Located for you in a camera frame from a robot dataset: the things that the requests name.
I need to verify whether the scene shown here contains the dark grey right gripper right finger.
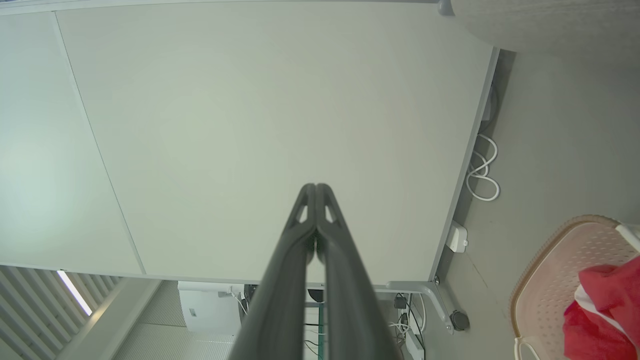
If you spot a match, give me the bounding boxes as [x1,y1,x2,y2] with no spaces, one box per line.
[316,183,404,360]

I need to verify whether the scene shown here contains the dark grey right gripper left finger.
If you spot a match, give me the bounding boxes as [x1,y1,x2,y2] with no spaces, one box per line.
[227,183,317,360]

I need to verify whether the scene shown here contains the red knit sweater white stripes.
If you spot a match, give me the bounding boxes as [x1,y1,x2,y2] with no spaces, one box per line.
[562,285,638,360]

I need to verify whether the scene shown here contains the white cabinet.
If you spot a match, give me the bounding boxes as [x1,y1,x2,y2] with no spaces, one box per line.
[177,281,247,334]

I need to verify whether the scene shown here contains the white power strip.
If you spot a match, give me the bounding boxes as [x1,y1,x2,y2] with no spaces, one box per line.
[403,327,426,360]

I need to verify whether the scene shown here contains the grey partition foot with caster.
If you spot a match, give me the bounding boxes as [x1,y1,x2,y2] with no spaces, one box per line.
[386,279,455,335]

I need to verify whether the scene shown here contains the black caster wheel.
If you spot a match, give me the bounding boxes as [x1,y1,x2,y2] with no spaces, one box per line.
[449,310,471,332]

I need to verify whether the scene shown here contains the large white partition panel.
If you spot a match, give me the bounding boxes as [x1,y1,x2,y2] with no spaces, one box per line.
[54,0,501,287]

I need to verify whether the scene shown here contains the white perforated laundry basket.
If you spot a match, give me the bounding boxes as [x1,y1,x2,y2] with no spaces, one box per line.
[509,214,640,360]

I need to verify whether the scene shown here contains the long ceiling light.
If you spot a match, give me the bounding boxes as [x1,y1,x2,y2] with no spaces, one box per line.
[56,270,94,317]

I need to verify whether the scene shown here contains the plain red garment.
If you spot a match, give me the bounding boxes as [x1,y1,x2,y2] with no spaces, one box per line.
[578,256,640,351]

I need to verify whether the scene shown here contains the white looped cable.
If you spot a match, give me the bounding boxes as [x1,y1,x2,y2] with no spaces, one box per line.
[465,133,501,203]

